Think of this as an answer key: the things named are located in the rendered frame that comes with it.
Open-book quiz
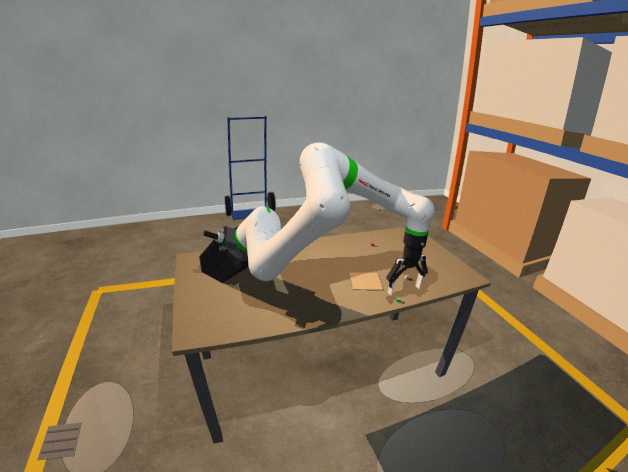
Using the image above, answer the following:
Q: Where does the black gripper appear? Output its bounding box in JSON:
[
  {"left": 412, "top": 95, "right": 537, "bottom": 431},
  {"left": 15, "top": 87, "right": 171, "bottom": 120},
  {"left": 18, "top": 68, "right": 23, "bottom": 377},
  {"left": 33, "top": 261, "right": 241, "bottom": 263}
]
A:
[{"left": 386, "top": 245, "right": 428, "bottom": 296}]

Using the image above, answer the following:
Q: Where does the tan flat mat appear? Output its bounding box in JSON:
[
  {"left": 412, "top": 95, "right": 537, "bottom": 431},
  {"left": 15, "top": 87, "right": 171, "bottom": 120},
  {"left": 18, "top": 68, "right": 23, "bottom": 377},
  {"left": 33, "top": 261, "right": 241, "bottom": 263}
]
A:
[{"left": 350, "top": 273, "right": 383, "bottom": 290}]

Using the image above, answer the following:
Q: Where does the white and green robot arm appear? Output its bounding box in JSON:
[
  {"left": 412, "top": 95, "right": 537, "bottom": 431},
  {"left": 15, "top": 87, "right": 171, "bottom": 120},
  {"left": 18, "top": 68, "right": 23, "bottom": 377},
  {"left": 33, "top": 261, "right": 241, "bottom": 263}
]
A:
[{"left": 203, "top": 143, "right": 435, "bottom": 281}]

